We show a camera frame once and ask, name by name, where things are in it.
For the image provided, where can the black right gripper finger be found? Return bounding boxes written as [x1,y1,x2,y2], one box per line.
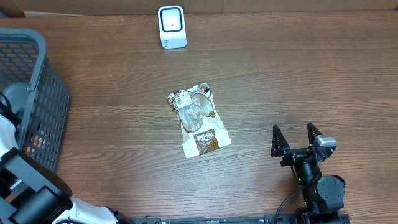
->
[271,125,290,157]
[307,122,323,145]

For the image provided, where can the brown white snack pouch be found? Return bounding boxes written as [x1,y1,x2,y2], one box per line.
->
[167,83,231,158]

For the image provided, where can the orange tissue pack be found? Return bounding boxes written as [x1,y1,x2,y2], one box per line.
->
[26,136,42,155]

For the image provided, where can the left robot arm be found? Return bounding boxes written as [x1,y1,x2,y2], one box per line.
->
[1,94,132,224]

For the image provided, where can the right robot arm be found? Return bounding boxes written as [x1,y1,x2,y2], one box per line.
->
[271,122,350,223]

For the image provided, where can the grey plastic mesh basket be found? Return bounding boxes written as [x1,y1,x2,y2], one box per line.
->
[1,28,71,172]

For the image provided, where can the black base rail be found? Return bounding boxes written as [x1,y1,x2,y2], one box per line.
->
[131,214,351,224]

